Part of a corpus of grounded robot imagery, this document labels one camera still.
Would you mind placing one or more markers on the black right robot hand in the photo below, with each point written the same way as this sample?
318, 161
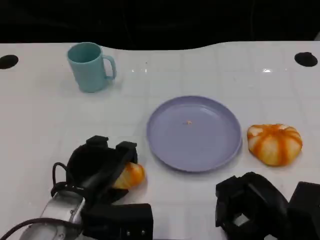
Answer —
260, 200

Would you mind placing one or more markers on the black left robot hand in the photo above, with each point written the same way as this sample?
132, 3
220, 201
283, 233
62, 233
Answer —
95, 162

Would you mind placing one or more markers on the orange and white bread roll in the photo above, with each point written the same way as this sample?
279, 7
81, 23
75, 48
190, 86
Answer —
132, 176
273, 145

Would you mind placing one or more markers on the lilac plate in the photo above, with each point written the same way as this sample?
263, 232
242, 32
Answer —
195, 140

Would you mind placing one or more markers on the pale green mug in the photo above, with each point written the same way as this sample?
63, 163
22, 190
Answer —
87, 72

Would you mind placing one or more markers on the small orange crumb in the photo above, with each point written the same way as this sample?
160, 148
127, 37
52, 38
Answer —
188, 122

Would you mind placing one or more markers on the black table grommet hole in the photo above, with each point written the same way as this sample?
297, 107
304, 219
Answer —
8, 61
305, 59

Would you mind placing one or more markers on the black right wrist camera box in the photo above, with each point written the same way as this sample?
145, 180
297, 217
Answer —
305, 210

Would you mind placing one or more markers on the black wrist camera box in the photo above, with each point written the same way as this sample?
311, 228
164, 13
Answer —
305, 210
117, 222

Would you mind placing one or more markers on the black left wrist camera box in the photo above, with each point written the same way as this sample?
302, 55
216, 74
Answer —
117, 222

